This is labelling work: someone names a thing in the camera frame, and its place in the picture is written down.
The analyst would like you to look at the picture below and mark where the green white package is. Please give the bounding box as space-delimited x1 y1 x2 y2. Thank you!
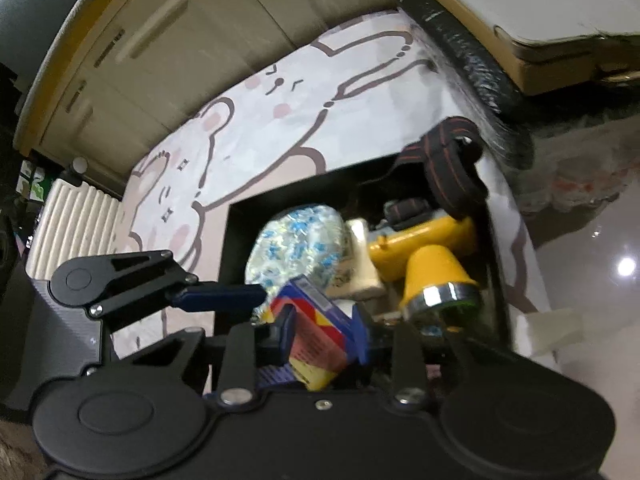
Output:
16 159 51 203

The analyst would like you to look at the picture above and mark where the beige wardrobe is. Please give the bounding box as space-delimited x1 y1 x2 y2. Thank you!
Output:
14 0 393 193

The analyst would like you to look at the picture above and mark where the black foil wrapped bundle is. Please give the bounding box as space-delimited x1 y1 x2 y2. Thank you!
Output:
396 0 535 170

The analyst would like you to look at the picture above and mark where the white cardboard box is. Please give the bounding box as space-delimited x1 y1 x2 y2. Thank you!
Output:
436 0 639 96

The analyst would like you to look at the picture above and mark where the white tape strip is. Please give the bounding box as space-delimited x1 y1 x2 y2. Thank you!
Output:
511 309 584 358

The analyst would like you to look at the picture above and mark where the cartoon bunny bed sheet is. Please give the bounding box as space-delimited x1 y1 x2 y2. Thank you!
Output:
109 8 561 371

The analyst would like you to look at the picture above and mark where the colourful card box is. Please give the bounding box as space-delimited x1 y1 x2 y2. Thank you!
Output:
260 275 357 391

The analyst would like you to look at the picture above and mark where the cream ribbed headboard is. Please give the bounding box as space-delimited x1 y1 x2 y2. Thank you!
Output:
26 179 120 280

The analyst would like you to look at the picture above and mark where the black storage box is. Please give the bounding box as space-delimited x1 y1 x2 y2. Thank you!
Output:
218 156 512 344

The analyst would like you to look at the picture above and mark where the blue floral satin pouch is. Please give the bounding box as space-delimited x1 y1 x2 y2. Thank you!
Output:
244 205 346 296

